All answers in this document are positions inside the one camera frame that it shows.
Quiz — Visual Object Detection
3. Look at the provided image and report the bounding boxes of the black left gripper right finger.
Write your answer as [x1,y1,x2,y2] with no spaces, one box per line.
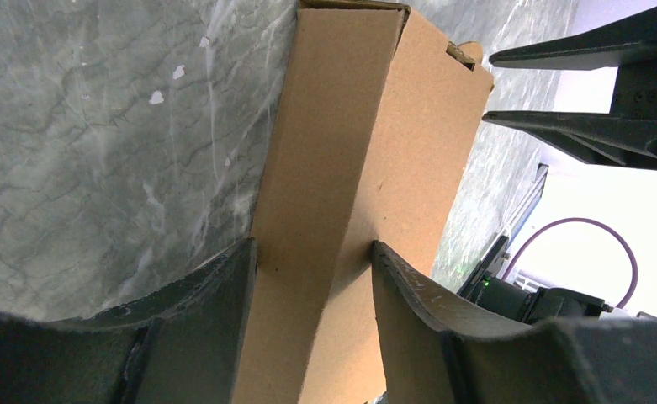
[371,241,657,403]

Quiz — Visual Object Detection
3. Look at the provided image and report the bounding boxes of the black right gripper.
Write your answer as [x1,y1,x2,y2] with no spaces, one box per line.
[482,7,657,171]

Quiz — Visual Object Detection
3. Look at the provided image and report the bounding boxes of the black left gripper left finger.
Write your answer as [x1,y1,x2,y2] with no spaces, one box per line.
[0,238,257,403]

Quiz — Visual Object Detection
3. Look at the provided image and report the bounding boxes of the brown cardboard box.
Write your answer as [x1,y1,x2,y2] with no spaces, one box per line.
[232,1,494,403]

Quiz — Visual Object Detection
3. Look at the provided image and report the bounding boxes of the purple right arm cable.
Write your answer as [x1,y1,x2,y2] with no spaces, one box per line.
[501,217,640,311]

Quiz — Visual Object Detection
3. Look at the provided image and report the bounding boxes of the aluminium frame rail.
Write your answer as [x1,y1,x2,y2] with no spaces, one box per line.
[498,163,549,239]

